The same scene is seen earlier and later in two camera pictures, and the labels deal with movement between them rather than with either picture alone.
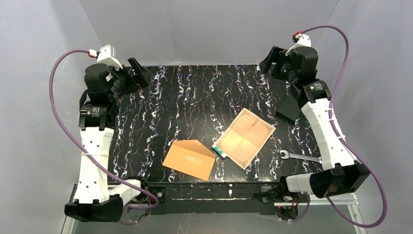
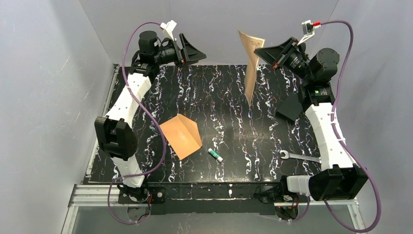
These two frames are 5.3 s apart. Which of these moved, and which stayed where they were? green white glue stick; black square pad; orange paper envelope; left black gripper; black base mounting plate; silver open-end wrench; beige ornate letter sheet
Moved: green white glue stick; beige ornate letter sheet; orange paper envelope; left black gripper
Stayed: black square pad; black base mounting plate; silver open-end wrench
